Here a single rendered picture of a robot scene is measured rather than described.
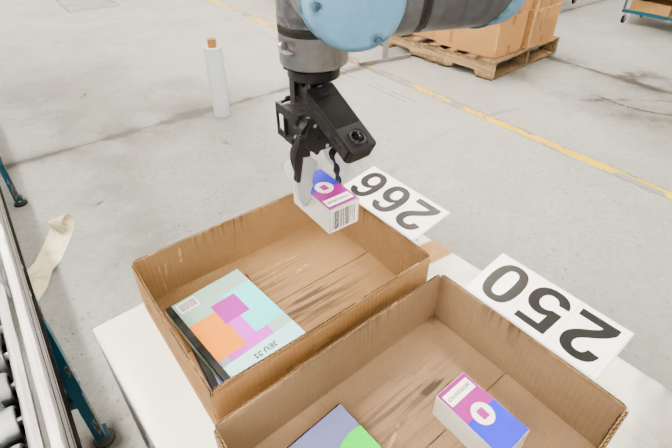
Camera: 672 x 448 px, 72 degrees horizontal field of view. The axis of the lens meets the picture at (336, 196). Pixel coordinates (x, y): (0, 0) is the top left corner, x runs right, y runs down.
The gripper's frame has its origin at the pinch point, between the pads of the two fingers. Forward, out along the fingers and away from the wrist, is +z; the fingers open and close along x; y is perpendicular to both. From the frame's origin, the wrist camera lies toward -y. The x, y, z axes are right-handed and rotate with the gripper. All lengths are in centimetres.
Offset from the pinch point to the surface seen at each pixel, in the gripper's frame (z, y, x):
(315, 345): 11.8, -14.8, 12.1
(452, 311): 14.0, -20.7, -9.1
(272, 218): 12.2, 13.5, 2.6
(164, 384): 18.4, -3.4, 30.5
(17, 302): 19, 27, 45
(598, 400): 10.2, -42.1, -10.1
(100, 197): 95, 174, 17
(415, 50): 91, 234, -260
